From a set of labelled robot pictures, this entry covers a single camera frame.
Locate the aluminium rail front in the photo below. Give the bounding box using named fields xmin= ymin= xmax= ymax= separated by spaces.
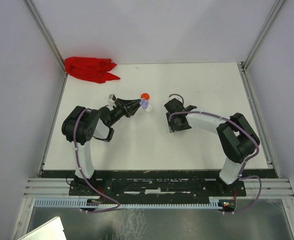
xmin=24 ymin=178 xmax=294 ymax=200

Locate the frame post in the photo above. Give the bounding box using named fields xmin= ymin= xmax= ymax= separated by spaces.
xmin=21 ymin=0 xmax=68 ymax=75
xmin=240 ymin=0 xmax=286 ymax=73

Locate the purple charging case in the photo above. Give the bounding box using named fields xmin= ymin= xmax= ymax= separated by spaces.
xmin=140 ymin=98 xmax=149 ymax=110

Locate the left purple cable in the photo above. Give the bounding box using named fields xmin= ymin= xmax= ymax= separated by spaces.
xmin=73 ymin=107 xmax=121 ymax=215

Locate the left frame post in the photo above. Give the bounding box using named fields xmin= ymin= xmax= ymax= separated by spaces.
xmin=21 ymin=0 xmax=68 ymax=75

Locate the right frame post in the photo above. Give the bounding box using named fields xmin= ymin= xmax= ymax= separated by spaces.
xmin=240 ymin=0 xmax=286 ymax=73

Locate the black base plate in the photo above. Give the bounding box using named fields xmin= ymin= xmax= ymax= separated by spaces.
xmin=40 ymin=169 xmax=281 ymax=205

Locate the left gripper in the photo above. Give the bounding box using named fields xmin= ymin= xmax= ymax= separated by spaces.
xmin=108 ymin=97 xmax=142 ymax=127

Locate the blue cable duct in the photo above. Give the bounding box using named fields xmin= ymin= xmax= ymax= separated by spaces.
xmin=34 ymin=197 xmax=222 ymax=210

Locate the red cloth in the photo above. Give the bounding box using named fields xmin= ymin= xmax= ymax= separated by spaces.
xmin=64 ymin=56 xmax=120 ymax=84

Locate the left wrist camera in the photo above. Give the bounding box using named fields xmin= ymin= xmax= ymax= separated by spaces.
xmin=107 ymin=94 xmax=117 ymax=105

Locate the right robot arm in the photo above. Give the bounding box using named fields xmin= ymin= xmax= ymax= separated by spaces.
xmin=164 ymin=98 xmax=260 ymax=196

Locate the orange charging case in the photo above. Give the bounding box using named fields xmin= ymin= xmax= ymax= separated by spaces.
xmin=141 ymin=93 xmax=150 ymax=100

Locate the metal sheet corner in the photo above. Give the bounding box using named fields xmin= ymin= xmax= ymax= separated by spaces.
xmin=19 ymin=216 xmax=66 ymax=240

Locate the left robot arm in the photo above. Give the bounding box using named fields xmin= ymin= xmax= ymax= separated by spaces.
xmin=61 ymin=95 xmax=142 ymax=195

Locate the white charging case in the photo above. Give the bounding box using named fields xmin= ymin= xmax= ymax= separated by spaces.
xmin=145 ymin=104 xmax=153 ymax=113

